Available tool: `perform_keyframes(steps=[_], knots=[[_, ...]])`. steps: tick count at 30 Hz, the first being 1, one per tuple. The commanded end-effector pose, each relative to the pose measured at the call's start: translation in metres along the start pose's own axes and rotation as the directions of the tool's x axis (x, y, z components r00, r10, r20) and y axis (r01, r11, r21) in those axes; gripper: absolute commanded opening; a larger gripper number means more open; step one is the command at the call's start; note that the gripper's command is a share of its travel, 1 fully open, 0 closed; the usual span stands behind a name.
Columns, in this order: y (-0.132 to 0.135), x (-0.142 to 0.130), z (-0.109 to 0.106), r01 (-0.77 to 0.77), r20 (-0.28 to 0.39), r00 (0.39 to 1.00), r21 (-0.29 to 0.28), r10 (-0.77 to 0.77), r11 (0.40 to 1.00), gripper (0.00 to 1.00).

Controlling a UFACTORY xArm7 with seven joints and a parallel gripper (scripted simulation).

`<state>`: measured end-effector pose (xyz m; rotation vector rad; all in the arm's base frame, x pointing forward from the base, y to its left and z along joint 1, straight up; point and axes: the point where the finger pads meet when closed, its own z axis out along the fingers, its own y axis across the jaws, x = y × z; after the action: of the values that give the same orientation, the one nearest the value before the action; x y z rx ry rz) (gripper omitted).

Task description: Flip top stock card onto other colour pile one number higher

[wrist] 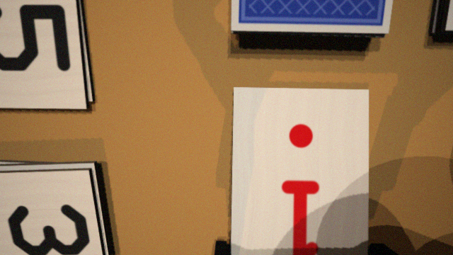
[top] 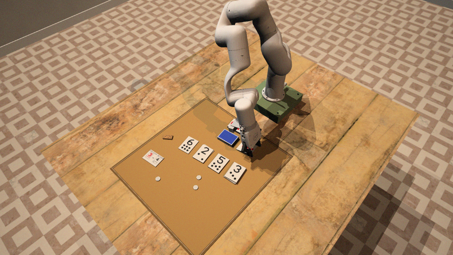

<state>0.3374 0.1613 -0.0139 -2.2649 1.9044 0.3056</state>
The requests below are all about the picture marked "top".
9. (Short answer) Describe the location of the brown square mat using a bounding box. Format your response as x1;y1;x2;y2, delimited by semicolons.
114;99;289;255

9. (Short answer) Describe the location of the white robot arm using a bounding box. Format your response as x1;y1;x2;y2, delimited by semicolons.
215;0;292;133

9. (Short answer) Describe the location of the blue card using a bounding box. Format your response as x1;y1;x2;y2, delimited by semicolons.
217;129;238;145

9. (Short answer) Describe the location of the tan flat mat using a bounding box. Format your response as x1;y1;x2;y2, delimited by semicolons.
110;97;293;255

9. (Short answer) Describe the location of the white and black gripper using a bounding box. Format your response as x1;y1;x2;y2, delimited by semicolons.
240;121;262;157

